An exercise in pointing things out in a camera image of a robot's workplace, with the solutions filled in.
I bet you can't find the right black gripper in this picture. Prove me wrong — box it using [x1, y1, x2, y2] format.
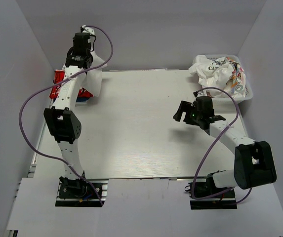
[173, 101, 202, 126]

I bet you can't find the green and white t shirt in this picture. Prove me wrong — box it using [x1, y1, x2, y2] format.
[81, 51, 107, 97]

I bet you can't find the white colourful print t shirt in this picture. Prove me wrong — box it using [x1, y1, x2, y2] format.
[187, 54, 247, 98]

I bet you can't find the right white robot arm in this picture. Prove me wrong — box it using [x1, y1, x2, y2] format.
[173, 96, 277, 197]

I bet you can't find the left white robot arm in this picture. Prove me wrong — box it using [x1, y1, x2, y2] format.
[44, 33, 93, 197]

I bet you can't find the folded red coca-cola shirt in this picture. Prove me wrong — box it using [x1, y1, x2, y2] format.
[49, 69, 94, 99]

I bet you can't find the folded blue shirt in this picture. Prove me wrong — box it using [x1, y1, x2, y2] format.
[51, 95, 94, 108]

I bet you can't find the white plastic basket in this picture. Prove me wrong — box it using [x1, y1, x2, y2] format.
[193, 53, 253, 105]

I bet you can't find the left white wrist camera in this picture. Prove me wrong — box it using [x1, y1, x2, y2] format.
[80, 25, 95, 36]

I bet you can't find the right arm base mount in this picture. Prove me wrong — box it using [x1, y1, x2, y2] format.
[184, 173, 237, 210]

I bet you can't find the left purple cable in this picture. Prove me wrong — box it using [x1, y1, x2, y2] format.
[19, 24, 114, 207]

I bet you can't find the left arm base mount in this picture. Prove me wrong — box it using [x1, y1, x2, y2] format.
[55, 176, 108, 207]

